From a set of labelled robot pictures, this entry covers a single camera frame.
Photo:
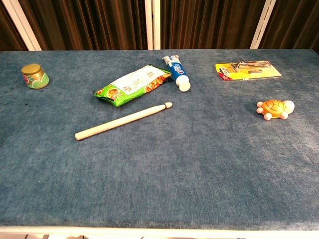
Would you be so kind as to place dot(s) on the blue white toothpaste tube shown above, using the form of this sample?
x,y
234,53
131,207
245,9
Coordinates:
x,y
177,72

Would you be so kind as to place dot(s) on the orange toy turtle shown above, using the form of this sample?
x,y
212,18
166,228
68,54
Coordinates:
x,y
273,106

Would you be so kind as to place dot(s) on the small jar with gold lid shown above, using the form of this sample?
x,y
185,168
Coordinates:
x,y
35,77

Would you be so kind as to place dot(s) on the green snack bag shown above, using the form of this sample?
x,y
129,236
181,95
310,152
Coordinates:
x,y
132,84

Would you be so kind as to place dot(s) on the white vertical frame post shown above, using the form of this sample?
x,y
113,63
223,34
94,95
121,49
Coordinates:
x,y
152,24

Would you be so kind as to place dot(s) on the wooden drumstick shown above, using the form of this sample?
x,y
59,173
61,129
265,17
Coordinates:
x,y
119,122

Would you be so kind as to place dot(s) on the razor in yellow blister pack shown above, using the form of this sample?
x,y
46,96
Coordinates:
x,y
245,71

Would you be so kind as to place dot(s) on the dark brown pleated curtain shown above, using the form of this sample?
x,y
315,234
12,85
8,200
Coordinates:
x,y
99,23

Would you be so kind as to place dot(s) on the blue fabric table cover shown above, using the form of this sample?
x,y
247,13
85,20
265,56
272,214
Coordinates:
x,y
159,154

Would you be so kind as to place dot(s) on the white slanted frame post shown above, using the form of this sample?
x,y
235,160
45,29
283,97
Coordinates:
x,y
22,23

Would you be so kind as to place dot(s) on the white slotted frame post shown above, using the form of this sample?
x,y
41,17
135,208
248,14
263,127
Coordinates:
x,y
263,23

